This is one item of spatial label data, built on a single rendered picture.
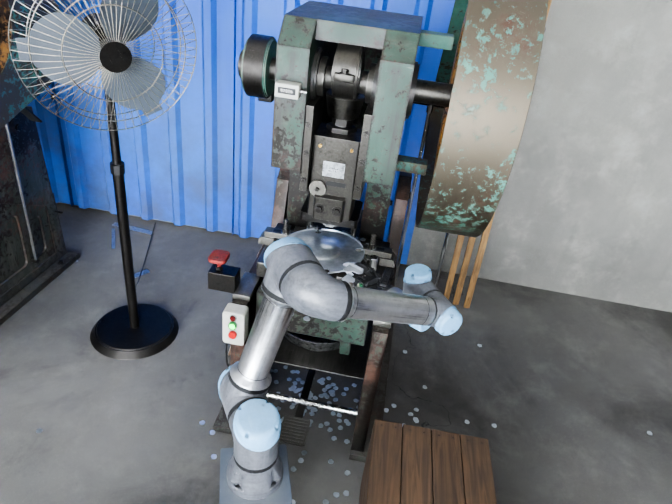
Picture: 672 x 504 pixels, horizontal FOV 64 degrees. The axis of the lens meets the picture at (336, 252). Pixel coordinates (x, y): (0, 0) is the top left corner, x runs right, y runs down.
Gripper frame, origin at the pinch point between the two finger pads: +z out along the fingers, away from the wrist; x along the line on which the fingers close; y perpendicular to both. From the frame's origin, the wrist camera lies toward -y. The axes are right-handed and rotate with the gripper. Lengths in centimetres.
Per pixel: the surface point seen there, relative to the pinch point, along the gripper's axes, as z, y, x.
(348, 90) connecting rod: 12, -5, -53
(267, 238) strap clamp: 35.8, 5.7, 4.4
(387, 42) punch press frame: 4, -10, -68
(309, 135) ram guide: 17.9, 4.5, -39.5
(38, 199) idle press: 168, 45, 31
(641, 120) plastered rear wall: -16, -183, -27
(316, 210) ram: 14.7, 2.2, -14.8
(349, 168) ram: 10.0, -6.4, -29.2
